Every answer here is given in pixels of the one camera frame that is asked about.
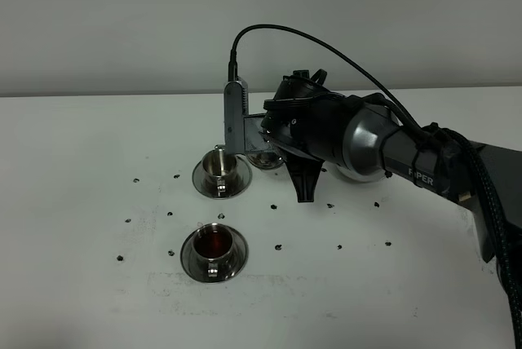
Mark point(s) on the stainless steel teapot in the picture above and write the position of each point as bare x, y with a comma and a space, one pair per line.
261, 157

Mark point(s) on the far stainless steel teacup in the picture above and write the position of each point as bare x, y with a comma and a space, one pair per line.
219, 170

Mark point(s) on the stainless steel saucer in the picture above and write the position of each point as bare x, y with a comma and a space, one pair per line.
232, 267
244, 177

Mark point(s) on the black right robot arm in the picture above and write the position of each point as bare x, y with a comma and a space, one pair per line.
371, 136

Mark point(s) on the far stainless steel saucer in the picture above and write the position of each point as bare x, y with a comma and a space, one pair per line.
244, 177

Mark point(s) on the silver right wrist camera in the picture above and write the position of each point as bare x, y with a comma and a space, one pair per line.
243, 133

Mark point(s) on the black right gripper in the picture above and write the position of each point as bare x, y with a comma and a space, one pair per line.
308, 121

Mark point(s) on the near stainless steel teacup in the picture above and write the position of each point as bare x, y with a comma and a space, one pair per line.
213, 245

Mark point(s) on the stainless steel teacup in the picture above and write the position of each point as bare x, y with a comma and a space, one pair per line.
219, 170
213, 245

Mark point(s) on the near stainless steel saucer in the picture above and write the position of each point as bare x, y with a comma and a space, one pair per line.
232, 267

